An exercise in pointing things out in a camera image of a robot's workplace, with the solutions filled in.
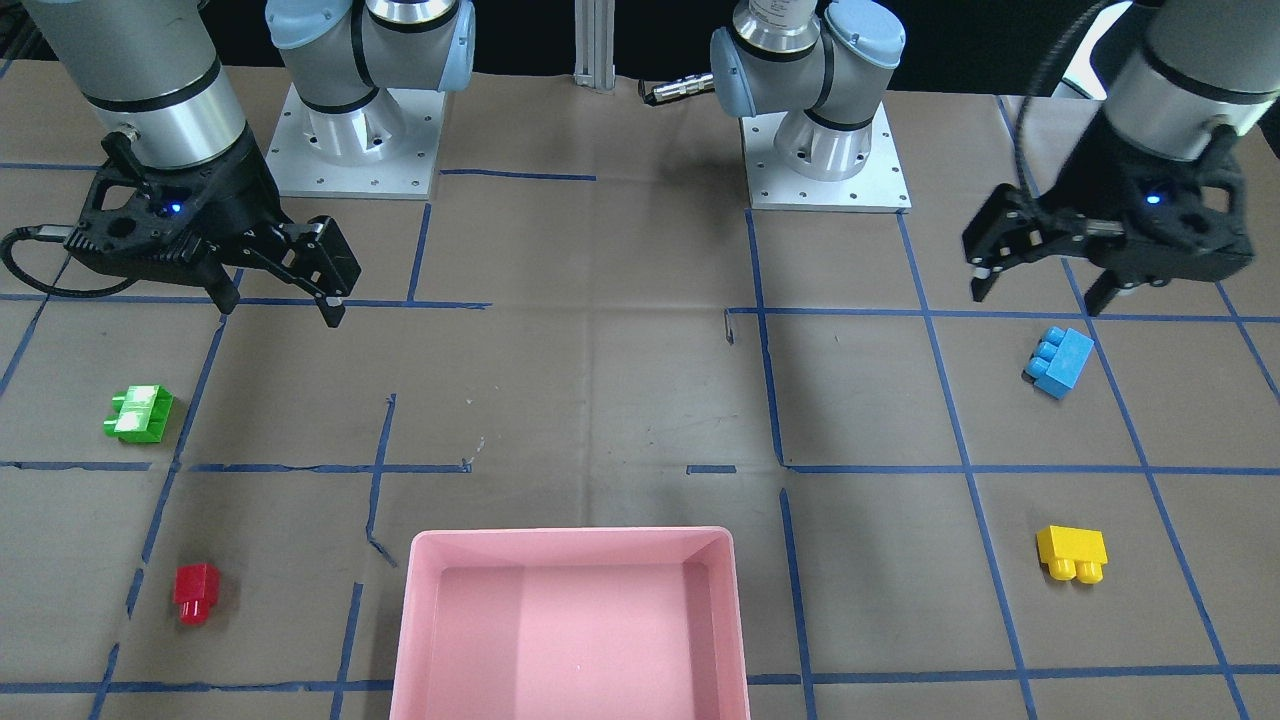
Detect green toy block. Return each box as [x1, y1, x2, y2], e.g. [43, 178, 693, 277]
[102, 384, 175, 445]

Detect pink plastic box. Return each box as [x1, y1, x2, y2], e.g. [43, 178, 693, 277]
[390, 527, 751, 719]

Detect blue toy block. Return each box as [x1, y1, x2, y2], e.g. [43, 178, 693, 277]
[1023, 325, 1094, 400]

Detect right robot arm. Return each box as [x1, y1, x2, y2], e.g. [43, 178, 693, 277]
[3, 1, 477, 328]

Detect aluminium frame post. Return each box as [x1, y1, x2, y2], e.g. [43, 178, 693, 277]
[572, 0, 616, 94]

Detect yellow toy block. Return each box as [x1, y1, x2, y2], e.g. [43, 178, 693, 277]
[1036, 525, 1108, 585]

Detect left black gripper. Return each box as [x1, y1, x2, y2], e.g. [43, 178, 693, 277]
[963, 111, 1254, 316]

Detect black corrugated cable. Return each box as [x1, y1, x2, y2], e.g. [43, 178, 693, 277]
[1012, 0, 1116, 201]

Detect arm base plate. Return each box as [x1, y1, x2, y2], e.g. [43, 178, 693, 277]
[740, 105, 913, 214]
[266, 87, 449, 201]

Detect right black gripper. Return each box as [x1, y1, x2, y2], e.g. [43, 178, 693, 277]
[63, 129, 361, 328]

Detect red toy block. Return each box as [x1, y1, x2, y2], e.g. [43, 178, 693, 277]
[172, 562, 221, 626]

